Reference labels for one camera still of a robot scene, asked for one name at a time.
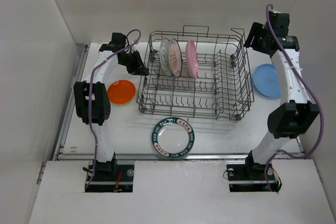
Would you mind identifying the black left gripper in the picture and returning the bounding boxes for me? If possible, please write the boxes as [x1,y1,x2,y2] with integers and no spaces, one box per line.
[119,49,148,76]

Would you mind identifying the white plate green emblem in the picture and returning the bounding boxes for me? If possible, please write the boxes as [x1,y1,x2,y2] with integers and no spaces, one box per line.
[159,38,173,77]

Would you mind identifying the white plate orange sunburst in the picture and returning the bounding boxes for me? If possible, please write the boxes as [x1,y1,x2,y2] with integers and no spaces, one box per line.
[169,39,182,78]

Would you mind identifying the blue plate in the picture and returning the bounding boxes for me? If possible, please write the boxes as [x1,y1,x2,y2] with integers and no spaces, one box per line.
[252,64,280,99]

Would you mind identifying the pink plate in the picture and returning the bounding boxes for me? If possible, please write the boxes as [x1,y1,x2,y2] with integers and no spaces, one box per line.
[185,40,198,78]

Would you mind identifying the white plate teal rim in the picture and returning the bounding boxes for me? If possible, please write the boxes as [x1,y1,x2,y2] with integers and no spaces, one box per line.
[151,117,195,159]

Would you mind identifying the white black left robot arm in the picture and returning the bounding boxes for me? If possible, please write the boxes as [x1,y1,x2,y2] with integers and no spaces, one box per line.
[73,29,149,182]

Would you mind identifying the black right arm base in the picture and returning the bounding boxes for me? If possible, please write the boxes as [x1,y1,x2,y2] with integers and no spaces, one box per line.
[223,163,282,193]

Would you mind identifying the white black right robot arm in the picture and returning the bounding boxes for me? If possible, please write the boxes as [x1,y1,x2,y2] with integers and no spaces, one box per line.
[243,7,324,179]

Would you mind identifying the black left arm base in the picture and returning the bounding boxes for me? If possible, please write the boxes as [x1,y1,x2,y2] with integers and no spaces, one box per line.
[82,163,134,193]

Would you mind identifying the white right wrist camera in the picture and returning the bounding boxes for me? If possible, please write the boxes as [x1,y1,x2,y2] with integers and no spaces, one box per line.
[269,9,280,16]

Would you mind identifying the grey wire dish rack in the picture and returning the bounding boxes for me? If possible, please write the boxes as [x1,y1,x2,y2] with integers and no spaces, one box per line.
[136,25,254,121]

